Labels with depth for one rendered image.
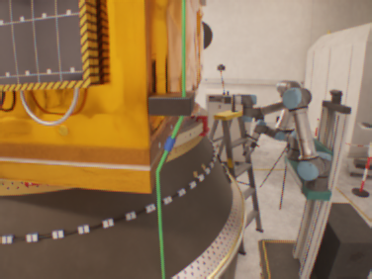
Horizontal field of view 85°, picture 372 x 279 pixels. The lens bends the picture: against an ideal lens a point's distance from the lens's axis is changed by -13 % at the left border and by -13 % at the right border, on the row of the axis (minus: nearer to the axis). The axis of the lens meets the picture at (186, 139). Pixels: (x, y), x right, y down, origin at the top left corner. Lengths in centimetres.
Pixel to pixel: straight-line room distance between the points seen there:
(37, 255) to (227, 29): 846
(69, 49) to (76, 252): 64
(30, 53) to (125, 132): 19
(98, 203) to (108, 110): 49
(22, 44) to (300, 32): 919
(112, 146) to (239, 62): 836
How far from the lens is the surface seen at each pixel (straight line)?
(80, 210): 82
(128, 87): 37
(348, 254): 208
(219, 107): 465
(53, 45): 38
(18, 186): 86
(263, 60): 886
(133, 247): 87
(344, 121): 167
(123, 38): 38
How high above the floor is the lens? 197
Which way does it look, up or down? 17 degrees down
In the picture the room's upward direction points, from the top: straight up
